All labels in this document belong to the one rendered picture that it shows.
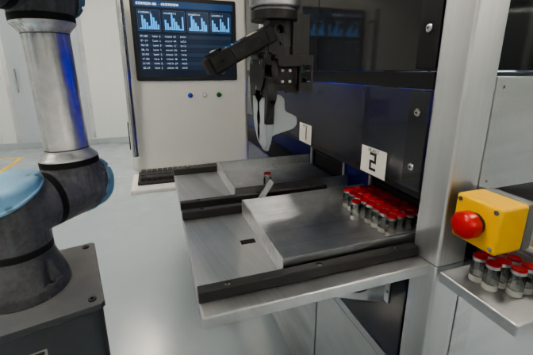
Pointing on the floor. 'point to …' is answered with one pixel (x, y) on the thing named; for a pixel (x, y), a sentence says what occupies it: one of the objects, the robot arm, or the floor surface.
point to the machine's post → (456, 136)
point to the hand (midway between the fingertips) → (261, 143)
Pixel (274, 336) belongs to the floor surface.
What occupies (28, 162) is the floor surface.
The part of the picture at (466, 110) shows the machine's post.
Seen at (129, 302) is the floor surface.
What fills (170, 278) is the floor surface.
